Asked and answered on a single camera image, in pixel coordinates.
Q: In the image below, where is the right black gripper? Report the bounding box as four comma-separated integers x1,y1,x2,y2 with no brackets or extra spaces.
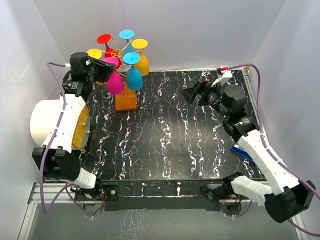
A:
180,78,230,119

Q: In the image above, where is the orange glass yellow base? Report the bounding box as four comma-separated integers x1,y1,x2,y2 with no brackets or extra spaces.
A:
131,38,150,76
86,48,103,60

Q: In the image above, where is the magenta wine glass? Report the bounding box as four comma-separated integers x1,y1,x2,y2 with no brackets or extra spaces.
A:
103,56,125,95

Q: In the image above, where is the blue wine glass front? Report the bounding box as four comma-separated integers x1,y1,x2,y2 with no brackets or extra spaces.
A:
123,52,143,91

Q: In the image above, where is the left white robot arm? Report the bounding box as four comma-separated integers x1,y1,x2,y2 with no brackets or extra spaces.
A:
29,52,116,200

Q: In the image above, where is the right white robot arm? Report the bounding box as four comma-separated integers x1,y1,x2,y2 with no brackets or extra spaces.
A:
180,81,315,223

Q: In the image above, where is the red wine glass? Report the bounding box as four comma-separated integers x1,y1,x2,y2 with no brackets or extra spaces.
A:
96,33,118,60

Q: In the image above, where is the orange wooden rack base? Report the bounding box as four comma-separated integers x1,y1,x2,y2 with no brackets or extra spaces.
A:
115,89,137,112

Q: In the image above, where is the teal wine glass back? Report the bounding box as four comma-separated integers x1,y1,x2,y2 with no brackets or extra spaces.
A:
119,29,136,54

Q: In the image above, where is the blue stapler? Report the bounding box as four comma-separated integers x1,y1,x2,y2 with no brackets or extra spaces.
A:
230,143,256,164

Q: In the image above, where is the white cylinder drum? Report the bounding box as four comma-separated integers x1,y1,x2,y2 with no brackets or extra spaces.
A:
30,94,91,152

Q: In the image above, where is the gold wire glass rack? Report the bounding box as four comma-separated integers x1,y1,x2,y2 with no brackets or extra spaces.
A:
106,37,133,85

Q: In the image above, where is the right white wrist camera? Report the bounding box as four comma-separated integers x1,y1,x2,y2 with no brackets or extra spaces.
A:
211,65,233,88

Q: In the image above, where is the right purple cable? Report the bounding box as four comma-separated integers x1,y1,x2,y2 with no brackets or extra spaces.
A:
217,63,320,237

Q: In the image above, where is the purple cable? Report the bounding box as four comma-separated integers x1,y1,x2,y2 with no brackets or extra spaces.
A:
217,63,320,237
39,61,95,221

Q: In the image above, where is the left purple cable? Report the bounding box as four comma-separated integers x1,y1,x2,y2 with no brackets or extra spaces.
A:
39,61,95,221

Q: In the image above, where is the black front mounting rail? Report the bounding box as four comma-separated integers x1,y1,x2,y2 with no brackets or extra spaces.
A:
67,178,253,213

